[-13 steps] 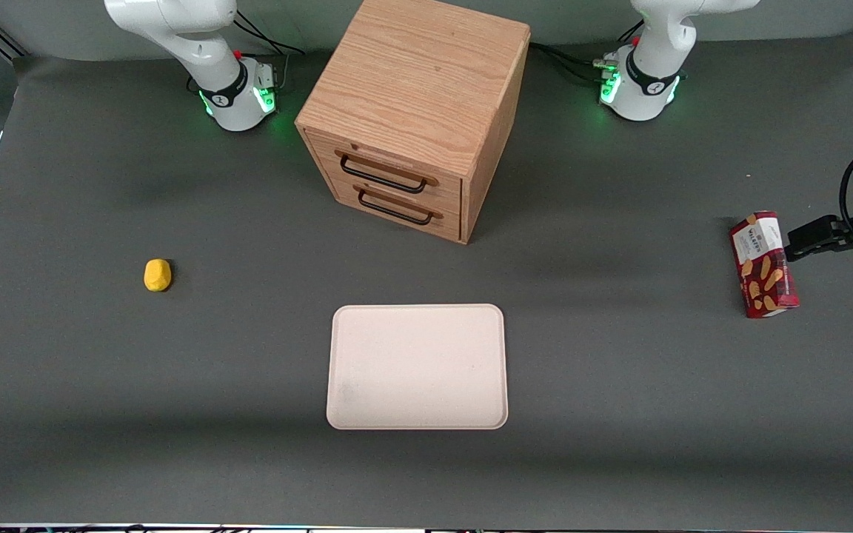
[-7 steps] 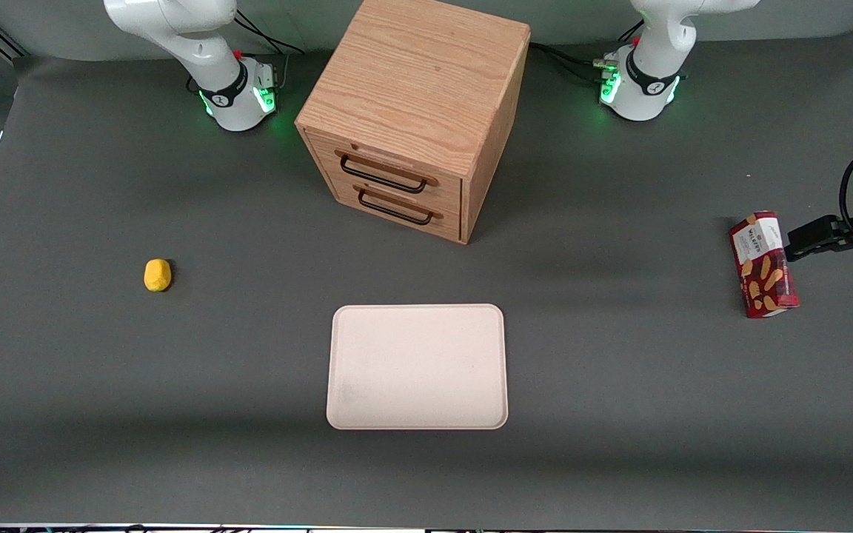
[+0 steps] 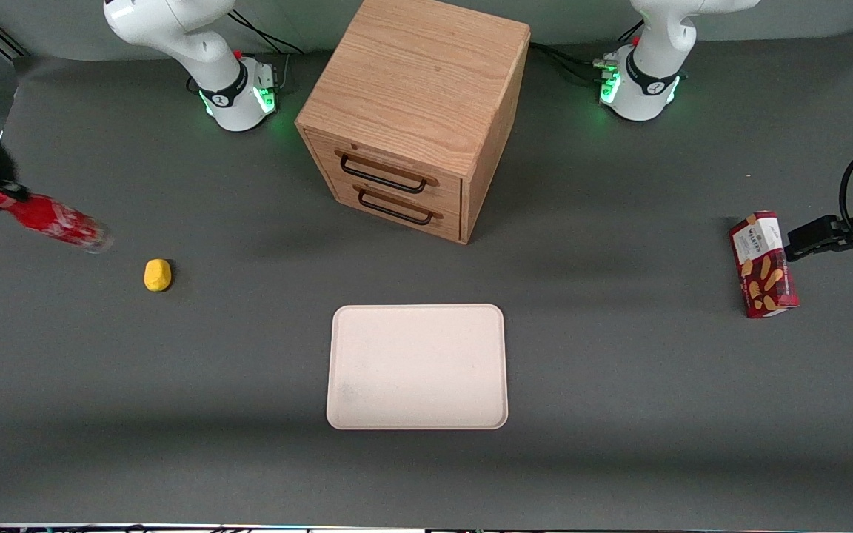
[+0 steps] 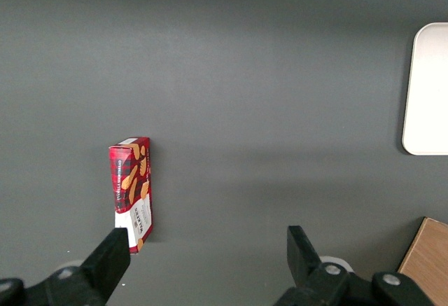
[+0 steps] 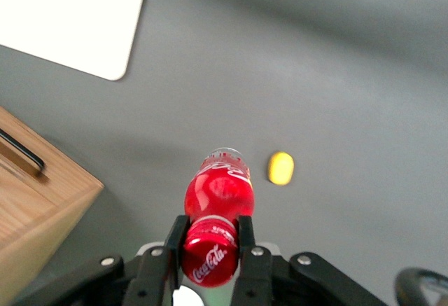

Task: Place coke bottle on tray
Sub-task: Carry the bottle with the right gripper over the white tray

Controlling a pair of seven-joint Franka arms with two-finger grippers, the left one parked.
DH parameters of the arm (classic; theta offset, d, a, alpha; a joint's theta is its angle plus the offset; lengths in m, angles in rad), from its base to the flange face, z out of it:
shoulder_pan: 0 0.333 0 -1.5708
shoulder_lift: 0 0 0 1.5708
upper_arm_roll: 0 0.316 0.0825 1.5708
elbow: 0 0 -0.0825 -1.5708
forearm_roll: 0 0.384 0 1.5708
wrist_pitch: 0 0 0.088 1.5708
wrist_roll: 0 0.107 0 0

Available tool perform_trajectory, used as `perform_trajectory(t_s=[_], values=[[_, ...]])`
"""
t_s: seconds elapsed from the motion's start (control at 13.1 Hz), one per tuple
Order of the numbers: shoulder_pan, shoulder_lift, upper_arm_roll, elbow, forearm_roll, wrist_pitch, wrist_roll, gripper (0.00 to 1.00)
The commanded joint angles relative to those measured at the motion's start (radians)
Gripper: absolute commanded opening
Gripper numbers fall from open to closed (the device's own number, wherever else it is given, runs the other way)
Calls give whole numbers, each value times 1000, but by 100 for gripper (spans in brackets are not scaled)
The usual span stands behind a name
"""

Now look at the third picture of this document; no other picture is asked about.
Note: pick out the wooden drawer cabinet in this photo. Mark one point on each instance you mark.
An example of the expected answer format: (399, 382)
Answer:
(415, 81)

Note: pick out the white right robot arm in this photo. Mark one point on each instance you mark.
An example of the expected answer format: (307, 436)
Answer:
(234, 96)

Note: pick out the yellow lemon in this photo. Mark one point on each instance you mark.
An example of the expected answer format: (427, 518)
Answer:
(158, 275)

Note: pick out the wooden drawer front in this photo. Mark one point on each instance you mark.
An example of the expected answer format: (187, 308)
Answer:
(397, 159)
(412, 215)

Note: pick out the red coke bottle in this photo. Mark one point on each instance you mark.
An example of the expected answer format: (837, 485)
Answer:
(52, 218)

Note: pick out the beige rectangular tray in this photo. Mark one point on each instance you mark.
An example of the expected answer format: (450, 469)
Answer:
(417, 366)

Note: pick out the red cookie box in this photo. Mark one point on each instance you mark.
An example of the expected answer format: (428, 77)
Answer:
(763, 266)

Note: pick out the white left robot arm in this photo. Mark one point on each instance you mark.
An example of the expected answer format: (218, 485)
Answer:
(645, 81)

